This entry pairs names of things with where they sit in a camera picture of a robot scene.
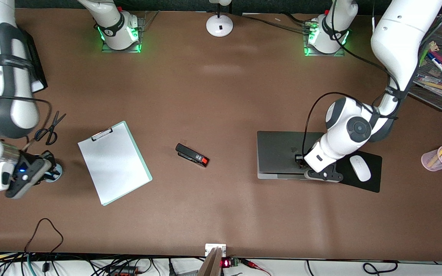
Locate silver laptop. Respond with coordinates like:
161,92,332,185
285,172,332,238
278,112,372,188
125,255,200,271
257,131,338,180

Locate green marker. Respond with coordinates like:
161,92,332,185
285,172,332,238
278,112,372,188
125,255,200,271
420,41,435,66

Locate blue and white marker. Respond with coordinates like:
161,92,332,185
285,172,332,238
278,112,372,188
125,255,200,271
427,53,442,81

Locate light blue pen cup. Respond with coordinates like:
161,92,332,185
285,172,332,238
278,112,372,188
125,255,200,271
45,163,63,183

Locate white computer mouse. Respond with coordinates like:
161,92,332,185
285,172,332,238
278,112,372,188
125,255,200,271
350,155,371,182

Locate white paper sheet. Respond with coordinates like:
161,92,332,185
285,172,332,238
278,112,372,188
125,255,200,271
78,125,150,204

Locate teal clipboard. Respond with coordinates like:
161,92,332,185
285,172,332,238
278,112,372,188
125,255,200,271
78,121,153,206

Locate black mouse pad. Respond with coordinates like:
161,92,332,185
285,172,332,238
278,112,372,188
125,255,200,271
334,150,383,193

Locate black stapler red end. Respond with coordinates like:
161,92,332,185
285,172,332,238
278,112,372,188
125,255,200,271
175,143,209,168

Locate white label card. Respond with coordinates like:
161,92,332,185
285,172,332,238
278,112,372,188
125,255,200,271
205,244,227,256

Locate pink translucent pen cup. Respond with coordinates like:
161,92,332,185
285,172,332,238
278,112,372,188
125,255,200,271
421,144,442,172

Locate beige wooden stick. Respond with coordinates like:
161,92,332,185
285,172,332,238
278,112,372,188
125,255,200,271
427,144,442,168

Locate black mesh desk tray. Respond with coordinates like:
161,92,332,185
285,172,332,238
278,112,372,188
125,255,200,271
409,17,442,112

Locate white round stand base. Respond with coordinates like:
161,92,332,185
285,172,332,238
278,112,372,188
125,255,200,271
206,0,234,38

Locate black blue-handled scissors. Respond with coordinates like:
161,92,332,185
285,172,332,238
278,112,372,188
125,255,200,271
34,111,67,145

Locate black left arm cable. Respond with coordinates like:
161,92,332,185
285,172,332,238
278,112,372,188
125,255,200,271
302,0,402,161

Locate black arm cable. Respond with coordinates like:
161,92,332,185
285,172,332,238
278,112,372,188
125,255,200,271
0,96,53,148
302,0,402,161

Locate black looped cable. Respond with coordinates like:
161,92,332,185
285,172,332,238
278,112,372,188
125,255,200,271
25,218,64,273

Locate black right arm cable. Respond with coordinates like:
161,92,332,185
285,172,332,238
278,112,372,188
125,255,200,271
0,96,53,148

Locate red wire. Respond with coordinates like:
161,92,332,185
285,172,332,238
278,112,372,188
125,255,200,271
240,259,272,276

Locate black coiled cable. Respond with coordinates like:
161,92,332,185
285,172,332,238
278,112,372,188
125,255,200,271
362,261,399,275

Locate black table cable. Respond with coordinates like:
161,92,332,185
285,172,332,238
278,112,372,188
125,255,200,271
240,13,310,34

